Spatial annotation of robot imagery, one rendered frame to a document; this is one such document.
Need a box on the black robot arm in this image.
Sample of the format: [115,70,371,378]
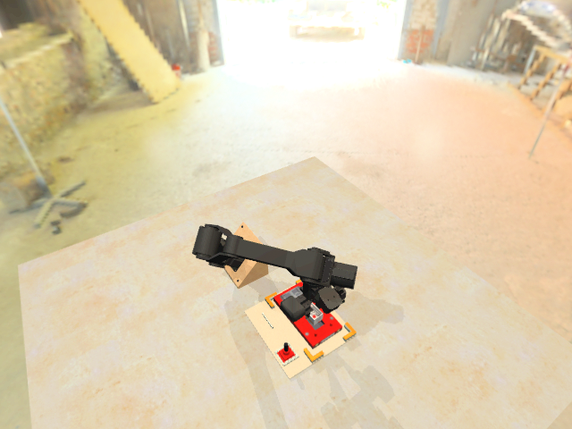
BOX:
[192,224,358,315]

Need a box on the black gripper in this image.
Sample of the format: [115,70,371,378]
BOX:
[280,281,324,323]

